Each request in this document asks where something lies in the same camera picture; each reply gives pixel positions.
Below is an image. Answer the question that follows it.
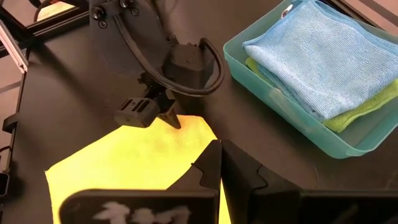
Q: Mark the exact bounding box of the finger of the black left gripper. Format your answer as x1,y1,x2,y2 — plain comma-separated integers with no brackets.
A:
157,106,182,131

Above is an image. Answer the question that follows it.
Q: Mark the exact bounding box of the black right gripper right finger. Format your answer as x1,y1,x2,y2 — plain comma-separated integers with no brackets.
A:
220,139,301,224

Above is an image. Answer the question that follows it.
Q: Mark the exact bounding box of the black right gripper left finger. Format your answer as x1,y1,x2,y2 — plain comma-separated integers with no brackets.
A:
166,139,223,224

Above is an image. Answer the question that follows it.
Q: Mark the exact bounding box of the yellow microfiber towel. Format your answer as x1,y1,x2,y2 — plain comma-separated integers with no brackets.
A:
45,114,233,224

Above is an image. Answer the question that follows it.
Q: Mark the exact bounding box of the teal plastic bin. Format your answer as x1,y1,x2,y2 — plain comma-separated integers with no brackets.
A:
222,0,398,161

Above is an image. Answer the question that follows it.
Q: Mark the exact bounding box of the green microfiber towel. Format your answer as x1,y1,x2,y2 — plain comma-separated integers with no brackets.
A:
244,57,398,134

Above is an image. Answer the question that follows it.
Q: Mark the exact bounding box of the light blue microfiber towel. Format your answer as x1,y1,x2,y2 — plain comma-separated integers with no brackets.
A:
241,0,398,122

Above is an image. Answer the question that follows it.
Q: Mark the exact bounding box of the wooden side board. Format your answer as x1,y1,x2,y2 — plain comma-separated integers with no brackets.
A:
36,1,76,22

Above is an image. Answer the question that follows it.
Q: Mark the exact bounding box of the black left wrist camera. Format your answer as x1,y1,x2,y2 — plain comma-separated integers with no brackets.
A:
164,42,216,91

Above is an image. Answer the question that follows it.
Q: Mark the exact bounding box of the silver metal bracket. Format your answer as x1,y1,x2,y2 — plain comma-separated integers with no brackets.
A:
0,20,29,75

